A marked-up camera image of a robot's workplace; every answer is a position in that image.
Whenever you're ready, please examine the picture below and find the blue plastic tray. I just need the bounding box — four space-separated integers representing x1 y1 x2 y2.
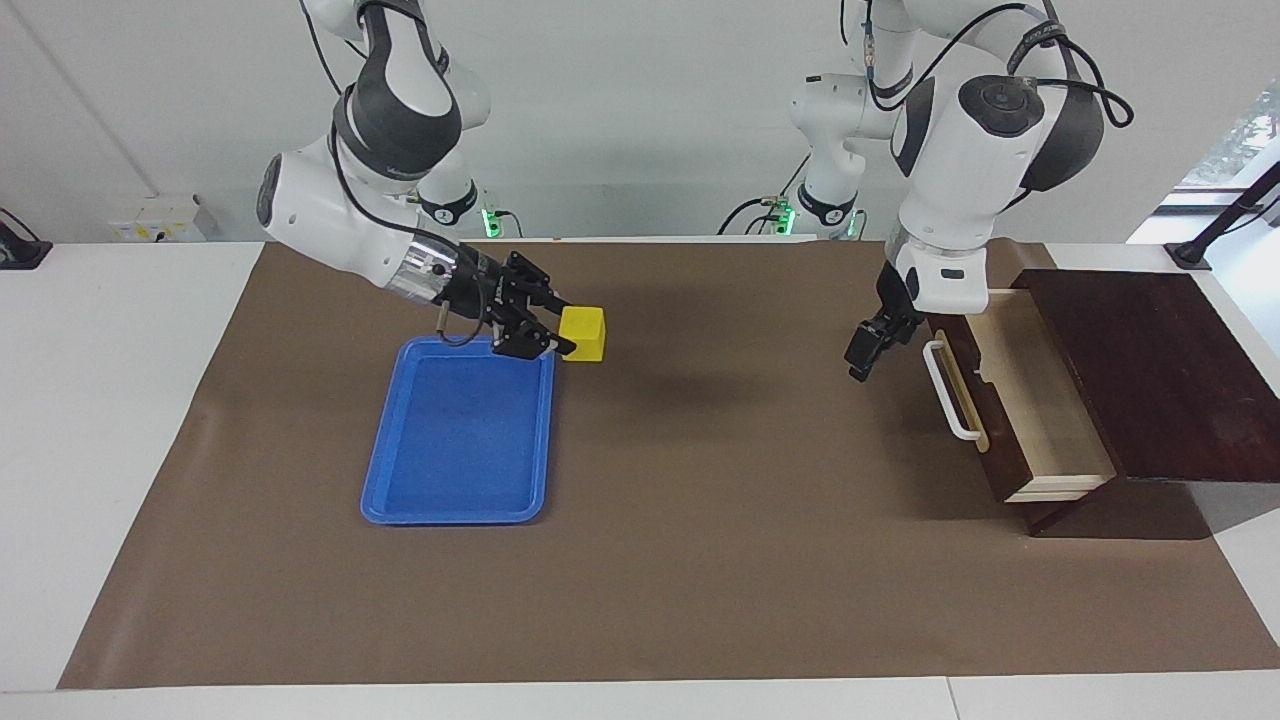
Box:
360 335 556 527

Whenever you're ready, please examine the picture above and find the brown table mat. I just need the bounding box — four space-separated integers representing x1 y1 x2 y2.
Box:
57 240 1280 691

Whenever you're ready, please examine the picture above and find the yellow cube block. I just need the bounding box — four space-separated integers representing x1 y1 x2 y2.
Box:
558 305 608 363

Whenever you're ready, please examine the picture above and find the black left arm base cable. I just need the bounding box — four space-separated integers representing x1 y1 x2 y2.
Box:
717 150 809 238

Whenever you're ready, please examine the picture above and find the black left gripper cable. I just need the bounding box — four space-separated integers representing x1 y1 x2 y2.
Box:
838 0 1136 131

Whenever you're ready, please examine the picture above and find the dark wooden cabinet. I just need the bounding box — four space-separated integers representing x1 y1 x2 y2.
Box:
1010 268 1280 539

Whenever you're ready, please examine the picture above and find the black angled stand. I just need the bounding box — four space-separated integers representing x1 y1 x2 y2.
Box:
1165 160 1280 271

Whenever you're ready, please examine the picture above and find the white wall socket box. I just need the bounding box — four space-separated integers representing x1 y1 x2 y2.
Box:
108 195 223 244

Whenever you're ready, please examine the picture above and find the white drawer handle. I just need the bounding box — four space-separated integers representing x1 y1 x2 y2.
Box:
922 340 983 442

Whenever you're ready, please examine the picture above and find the black table clamp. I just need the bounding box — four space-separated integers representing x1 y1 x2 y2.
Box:
0 208 53 271

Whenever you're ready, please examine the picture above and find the dark wooden drawer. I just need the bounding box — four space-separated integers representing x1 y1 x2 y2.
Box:
922 288 1119 504

